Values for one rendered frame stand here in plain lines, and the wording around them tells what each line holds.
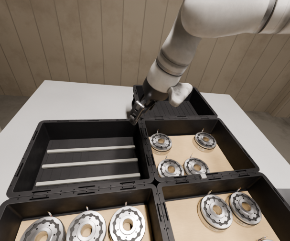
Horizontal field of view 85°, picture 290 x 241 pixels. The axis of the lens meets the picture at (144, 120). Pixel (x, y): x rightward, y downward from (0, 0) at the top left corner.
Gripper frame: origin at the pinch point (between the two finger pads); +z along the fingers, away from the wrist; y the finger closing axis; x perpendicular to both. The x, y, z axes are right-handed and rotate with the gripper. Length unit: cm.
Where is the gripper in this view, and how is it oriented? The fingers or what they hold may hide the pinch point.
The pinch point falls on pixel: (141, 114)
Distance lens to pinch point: 50.6
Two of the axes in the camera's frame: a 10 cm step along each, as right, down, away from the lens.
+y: -5.6, 5.3, -6.4
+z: -3.5, 5.5, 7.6
